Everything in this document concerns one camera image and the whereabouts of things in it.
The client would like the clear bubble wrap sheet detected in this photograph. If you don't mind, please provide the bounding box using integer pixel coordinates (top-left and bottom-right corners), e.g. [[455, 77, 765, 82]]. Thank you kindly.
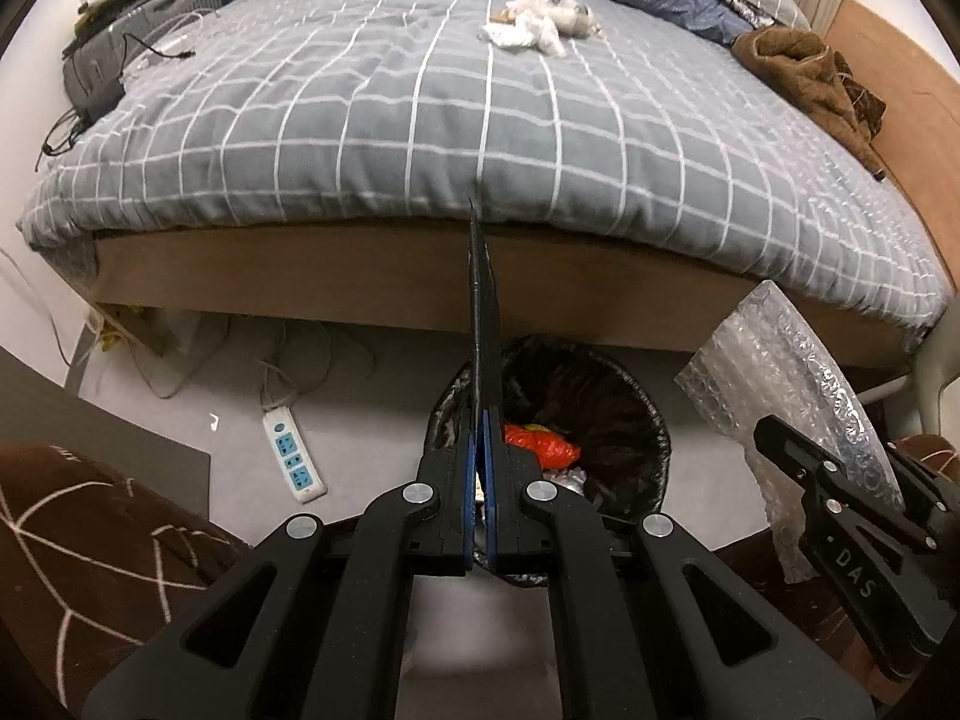
[[675, 280, 905, 586]]

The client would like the grey checked bed sheet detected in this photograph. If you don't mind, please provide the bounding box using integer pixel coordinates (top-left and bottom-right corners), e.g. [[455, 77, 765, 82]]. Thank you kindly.
[[19, 0, 947, 331]]

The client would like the dark packet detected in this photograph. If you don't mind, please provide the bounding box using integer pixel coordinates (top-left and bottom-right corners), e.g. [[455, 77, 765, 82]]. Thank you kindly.
[[465, 195, 506, 421]]

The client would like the black cable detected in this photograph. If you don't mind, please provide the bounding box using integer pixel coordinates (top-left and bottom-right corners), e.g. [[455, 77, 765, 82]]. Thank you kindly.
[[36, 11, 200, 171]]

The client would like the brown patterned blanket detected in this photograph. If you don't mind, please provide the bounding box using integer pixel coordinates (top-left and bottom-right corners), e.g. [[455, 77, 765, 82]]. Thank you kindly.
[[0, 444, 250, 720]]

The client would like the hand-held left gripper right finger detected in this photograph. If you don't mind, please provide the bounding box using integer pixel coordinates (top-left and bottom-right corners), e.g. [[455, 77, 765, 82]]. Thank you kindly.
[[484, 409, 878, 720]]

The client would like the white power strip cable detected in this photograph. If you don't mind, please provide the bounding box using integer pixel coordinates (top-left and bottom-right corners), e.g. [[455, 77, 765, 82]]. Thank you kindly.
[[253, 315, 377, 421]]

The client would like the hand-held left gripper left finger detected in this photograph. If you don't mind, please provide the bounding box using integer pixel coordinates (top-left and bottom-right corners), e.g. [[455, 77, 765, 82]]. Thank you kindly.
[[82, 409, 482, 720]]

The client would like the white power strip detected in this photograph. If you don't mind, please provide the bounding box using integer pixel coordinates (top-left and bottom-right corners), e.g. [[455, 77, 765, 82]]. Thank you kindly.
[[262, 405, 329, 505]]

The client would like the brown fleece garment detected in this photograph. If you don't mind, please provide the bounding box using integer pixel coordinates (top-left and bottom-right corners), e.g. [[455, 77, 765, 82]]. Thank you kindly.
[[731, 25, 891, 182]]

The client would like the red plastic bag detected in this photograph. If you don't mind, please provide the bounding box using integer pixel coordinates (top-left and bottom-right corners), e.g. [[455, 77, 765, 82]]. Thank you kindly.
[[502, 424, 583, 470]]

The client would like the white floor cable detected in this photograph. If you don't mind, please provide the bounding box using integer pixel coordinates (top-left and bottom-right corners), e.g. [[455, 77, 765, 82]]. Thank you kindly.
[[0, 246, 107, 392]]

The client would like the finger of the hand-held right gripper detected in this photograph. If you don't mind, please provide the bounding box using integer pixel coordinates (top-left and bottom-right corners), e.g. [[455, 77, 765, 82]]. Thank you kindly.
[[889, 441, 960, 541], [754, 415, 935, 553]]

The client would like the grey suitcase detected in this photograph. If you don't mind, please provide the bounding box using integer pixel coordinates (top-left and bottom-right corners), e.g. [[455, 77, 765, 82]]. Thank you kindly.
[[64, 0, 224, 125]]

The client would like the wooden bed frame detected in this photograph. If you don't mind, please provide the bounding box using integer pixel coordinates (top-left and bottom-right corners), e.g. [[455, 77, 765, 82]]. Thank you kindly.
[[90, 225, 920, 385]]

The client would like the dark grey flat board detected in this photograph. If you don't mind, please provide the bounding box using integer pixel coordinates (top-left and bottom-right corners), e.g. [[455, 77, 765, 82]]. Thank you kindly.
[[0, 347, 215, 482]]

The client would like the dark brown patterned garment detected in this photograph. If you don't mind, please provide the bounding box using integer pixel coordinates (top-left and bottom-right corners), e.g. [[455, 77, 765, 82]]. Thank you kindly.
[[838, 52, 888, 147]]

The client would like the person's right leg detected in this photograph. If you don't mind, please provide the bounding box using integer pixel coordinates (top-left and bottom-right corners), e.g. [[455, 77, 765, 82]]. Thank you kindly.
[[709, 431, 960, 720]]

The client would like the trash bin with black liner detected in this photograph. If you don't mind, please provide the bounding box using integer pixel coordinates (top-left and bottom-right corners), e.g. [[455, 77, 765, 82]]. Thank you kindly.
[[424, 334, 673, 590]]

